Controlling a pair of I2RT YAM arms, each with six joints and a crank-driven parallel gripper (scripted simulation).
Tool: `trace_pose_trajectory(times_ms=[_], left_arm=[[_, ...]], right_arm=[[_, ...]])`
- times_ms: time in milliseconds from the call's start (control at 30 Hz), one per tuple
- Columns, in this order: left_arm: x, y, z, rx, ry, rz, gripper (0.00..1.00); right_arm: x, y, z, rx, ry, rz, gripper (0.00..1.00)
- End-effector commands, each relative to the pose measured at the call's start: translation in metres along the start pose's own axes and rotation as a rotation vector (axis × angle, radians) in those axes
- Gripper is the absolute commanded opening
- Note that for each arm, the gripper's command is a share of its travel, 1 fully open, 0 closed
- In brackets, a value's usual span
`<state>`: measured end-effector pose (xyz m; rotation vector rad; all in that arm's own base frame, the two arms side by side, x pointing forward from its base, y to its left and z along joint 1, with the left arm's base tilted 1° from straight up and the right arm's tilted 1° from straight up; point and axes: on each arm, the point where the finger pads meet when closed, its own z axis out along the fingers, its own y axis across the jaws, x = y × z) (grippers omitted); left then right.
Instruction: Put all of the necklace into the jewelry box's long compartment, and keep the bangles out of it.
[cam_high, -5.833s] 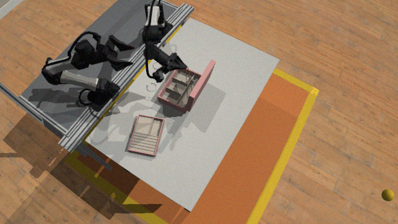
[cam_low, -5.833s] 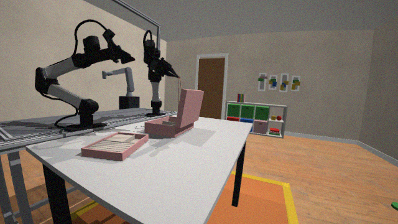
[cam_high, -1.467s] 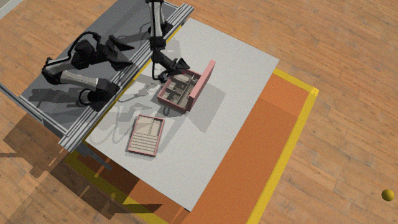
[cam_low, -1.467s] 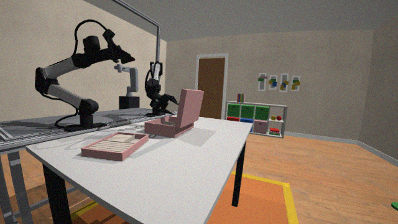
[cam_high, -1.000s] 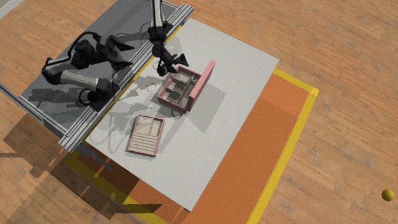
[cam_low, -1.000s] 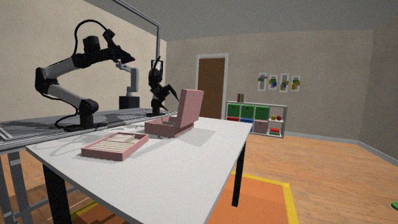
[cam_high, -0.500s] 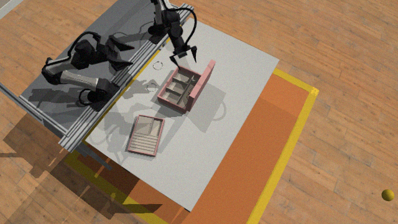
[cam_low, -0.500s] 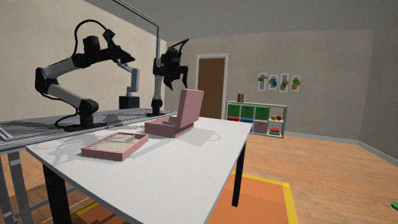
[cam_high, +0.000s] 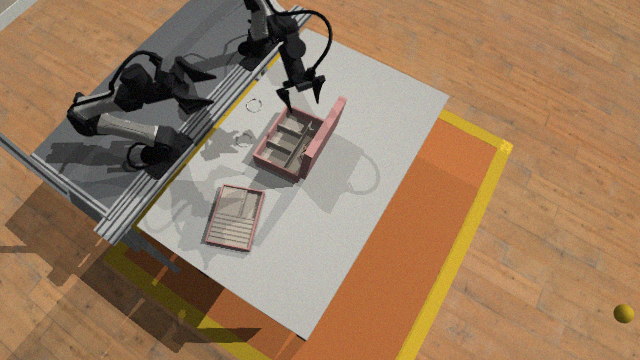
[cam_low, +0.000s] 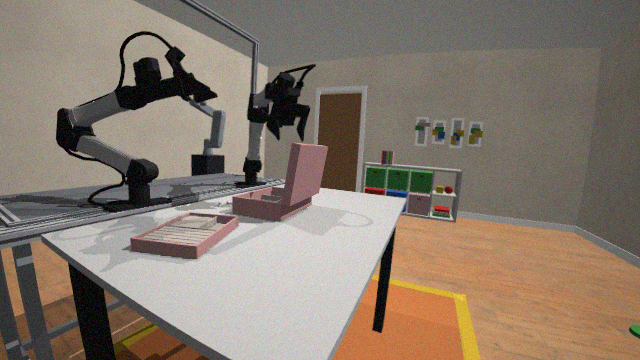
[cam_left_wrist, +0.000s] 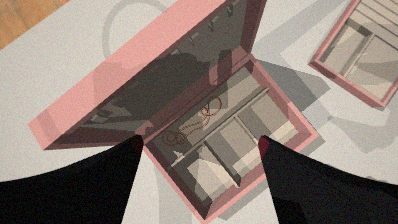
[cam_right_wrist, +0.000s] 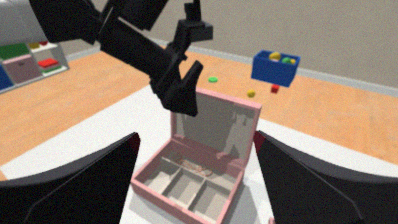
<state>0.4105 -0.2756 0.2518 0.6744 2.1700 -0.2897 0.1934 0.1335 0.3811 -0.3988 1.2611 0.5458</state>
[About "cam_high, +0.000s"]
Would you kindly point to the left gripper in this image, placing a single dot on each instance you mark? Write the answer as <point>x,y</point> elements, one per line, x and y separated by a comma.
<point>293,68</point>

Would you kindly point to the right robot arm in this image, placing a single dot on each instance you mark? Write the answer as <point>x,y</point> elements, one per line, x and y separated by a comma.
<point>163,139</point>

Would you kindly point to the pink jewelry box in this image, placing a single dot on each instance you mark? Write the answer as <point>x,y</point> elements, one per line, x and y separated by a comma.
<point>273,156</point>

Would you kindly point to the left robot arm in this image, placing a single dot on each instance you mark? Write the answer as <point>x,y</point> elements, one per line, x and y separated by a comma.
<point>262,43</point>

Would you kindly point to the grey metal extrusion rail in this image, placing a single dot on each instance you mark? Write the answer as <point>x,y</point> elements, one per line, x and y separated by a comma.
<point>113,230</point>

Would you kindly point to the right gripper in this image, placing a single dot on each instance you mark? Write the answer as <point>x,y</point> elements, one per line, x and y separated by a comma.
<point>180,67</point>

